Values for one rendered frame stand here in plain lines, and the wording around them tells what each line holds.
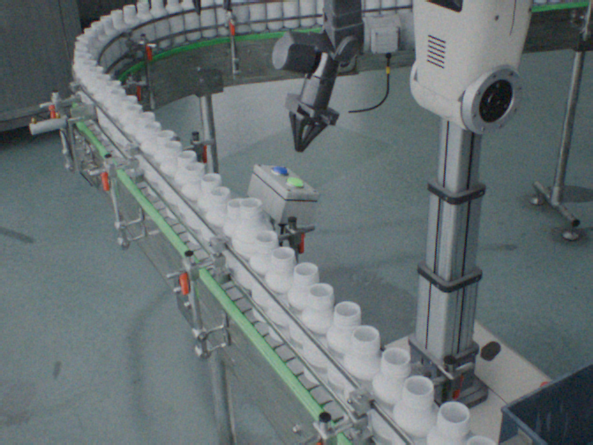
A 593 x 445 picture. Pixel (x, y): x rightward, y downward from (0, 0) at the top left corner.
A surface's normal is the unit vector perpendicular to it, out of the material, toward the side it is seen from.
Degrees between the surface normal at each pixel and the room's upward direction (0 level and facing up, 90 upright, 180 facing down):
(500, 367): 0
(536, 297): 0
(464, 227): 90
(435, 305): 90
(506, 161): 0
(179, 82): 88
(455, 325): 90
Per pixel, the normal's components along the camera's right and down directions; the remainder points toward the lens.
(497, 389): -0.04, -0.85
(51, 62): 0.49, 0.44
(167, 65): 0.78, 0.34
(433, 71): -0.87, 0.29
